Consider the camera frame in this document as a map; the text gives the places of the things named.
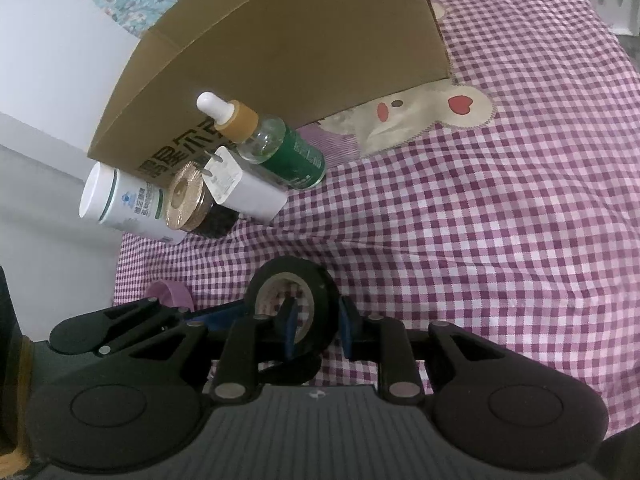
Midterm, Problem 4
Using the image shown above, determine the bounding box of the purple plastic lid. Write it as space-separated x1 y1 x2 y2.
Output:
144 281 195 312

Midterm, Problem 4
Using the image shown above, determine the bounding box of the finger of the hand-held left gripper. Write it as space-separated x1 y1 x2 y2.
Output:
49 297 248 358

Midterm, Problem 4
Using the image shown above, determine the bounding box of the white plastic bottle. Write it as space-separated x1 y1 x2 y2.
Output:
79 164 187 246

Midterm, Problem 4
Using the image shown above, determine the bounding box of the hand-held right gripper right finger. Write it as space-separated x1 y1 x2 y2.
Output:
339 296 506 403

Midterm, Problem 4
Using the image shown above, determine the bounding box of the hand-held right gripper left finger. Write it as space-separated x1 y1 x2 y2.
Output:
132 296 301 403

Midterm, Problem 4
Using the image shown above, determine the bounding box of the brown cardboard box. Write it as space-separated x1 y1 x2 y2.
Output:
87 0 453 186

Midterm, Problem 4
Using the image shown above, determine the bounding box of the black tape roll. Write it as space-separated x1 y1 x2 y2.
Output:
244 256 342 383

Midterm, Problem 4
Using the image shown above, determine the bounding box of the gold lid dark jar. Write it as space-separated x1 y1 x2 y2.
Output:
166 161 241 239

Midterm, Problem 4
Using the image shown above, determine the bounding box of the purple checkered tablecloth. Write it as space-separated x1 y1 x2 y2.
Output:
112 0 640 441

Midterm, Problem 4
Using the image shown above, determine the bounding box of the white charger plug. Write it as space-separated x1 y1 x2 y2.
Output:
202 146 289 226

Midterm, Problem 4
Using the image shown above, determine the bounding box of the green dropper bottle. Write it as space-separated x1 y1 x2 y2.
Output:
196 91 327 191

